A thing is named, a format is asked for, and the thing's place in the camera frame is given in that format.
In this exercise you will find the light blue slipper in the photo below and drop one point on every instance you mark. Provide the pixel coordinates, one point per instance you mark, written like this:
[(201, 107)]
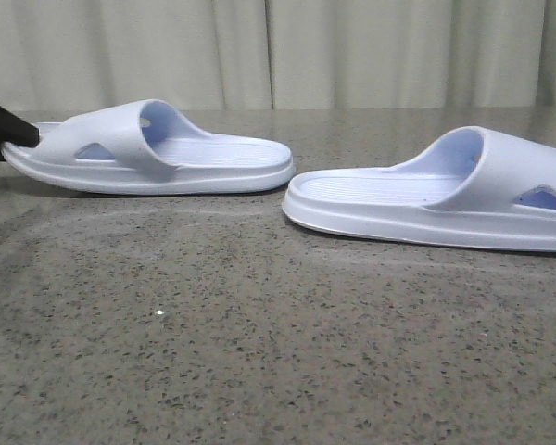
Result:
[(472, 188), (149, 148)]

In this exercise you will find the pale green curtain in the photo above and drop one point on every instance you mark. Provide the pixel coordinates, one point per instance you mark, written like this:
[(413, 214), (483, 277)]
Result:
[(81, 55)]

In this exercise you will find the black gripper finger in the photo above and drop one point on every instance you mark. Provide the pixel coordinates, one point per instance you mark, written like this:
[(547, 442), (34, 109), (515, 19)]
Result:
[(17, 131)]

